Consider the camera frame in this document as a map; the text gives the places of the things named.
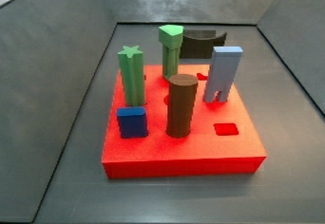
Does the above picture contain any red peg board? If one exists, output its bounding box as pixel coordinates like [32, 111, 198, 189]
[102, 65, 266, 178]

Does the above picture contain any green star peg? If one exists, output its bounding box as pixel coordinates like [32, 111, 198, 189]
[118, 46, 146, 106]

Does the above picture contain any green triangle peg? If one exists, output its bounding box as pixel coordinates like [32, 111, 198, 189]
[159, 25, 185, 79]

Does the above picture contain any dark blue square peg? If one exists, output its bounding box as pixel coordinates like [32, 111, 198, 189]
[116, 106, 148, 139]

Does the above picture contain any black curved holder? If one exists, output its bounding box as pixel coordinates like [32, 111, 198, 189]
[181, 29, 227, 59]

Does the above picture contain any light blue bridge peg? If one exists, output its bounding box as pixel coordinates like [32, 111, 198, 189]
[203, 47, 242, 103]

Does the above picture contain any brown cylinder peg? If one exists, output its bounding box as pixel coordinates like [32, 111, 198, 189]
[166, 74, 198, 138]

